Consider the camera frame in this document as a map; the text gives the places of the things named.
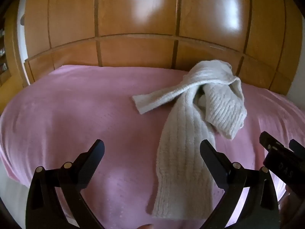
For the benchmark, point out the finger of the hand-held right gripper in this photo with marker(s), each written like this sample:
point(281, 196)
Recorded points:
point(297, 148)
point(270, 140)

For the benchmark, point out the wooden wardrobe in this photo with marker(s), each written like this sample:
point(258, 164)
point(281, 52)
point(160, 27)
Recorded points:
point(143, 9)

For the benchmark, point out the white ribbed knit garment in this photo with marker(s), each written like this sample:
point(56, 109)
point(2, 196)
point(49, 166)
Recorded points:
point(183, 148)

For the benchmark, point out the wooden headboard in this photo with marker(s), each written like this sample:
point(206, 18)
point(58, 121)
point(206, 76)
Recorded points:
point(133, 52)

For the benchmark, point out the wooden shelf unit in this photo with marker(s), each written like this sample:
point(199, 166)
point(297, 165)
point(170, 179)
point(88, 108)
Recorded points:
point(9, 52)

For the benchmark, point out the pink blanket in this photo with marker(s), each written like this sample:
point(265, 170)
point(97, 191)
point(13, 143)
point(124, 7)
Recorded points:
point(71, 114)

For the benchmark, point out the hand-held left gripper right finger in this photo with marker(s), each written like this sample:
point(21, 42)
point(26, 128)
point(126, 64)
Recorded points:
point(211, 158)

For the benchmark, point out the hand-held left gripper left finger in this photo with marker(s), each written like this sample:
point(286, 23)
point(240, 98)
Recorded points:
point(94, 158)

